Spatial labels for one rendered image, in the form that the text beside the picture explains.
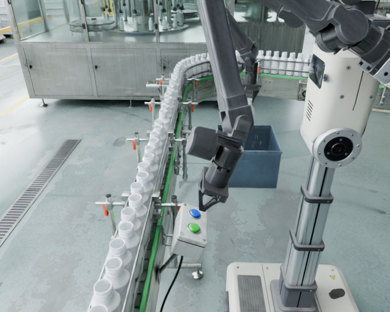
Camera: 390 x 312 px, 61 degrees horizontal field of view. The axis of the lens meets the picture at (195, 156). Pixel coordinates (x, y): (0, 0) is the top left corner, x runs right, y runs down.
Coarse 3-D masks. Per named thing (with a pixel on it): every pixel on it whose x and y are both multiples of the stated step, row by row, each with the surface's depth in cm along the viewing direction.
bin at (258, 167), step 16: (256, 128) 188; (272, 128) 183; (256, 144) 193; (272, 144) 181; (240, 160) 164; (256, 160) 163; (272, 160) 163; (240, 176) 168; (256, 176) 168; (272, 176) 167
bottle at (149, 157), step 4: (144, 156) 113; (148, 156) 115; (152, 156) 115; (144, 160) 113; (148, 160) 112; (152, 160) 113; (152, 164) 113; (156, 164) 115; (152, 168) 113; (156, 168) 114; (152, 172) 113; (156, 172) 114; (156, 176) 115; (156, 188) 117
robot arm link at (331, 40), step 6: (330, 24) 80; (324, 30) 82; (330, 30) 79; (324, 36) 82; (330, 36) 80; (336, 36) 78; (324, 42) 83; (330, 42) 81; (336, 42) 80; (342, 42) 78; (330, 48) 83; (336, 48) 82; (348, 48) 79
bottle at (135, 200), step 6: (132, 198) 94; (138, 198) 94; (132, 204) 92; (138, 204) 92; (138, 210) 93; (144, 210) 94; (138, 216) 92; (144, 216) 94; (144, 222) 94; (144, 234) 96; (144, 240) 97
